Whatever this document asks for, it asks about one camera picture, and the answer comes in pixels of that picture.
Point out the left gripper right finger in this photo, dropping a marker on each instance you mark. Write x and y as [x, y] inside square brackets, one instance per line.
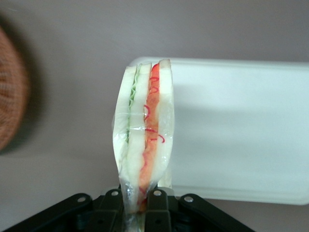
[158, 203]

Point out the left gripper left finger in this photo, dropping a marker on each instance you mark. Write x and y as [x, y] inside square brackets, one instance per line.
[111, 200]

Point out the triangle sandwich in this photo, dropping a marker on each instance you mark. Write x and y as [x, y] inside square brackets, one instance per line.
[137, 120]

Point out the beige plastic tray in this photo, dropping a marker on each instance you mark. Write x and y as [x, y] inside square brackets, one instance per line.
[241, 125]

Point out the shallow round brown wicker basket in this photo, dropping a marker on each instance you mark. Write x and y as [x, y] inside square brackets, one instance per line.
[10, 96]

